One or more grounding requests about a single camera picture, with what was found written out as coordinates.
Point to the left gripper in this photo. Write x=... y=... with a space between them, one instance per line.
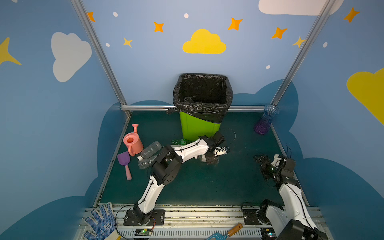
x=212 y=157

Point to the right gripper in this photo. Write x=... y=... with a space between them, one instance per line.
x=263 y=162

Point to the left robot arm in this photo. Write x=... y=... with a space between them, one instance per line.
x=166 y=166

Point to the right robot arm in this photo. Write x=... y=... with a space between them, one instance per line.
x=290 y=221

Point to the green plastic bin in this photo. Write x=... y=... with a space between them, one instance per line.
x=193 y=127

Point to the black bin liner bag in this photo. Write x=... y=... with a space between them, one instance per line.
x=204 y=96

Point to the purple ribbed glass vase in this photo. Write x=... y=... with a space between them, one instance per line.
x=264 y=123

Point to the crushed green bottle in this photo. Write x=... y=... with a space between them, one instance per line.
x=180 y=142

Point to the clear bottle white cap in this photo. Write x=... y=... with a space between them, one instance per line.
x=150 y=150

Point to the pink watering can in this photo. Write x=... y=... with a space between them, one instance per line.
x=133 y=141

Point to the blue dotted work glove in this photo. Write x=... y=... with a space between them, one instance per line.
x=103 y=224

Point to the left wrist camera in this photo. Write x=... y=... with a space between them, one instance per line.
x=221 y=151

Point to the scraper with wooden handle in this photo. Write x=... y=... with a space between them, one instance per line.
x=231 y=232

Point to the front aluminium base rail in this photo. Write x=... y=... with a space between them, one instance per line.
x=193 y=223

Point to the aluminium back frame rail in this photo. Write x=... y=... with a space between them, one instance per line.
x=258 y=109

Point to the right aluminium frame post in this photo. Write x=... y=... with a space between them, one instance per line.
x=304 y=50

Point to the aluminium frame post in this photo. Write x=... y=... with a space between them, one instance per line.
x=86 y=22
x=304 y=50

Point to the left aluminium frame post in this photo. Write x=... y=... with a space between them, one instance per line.
x=86 y=22

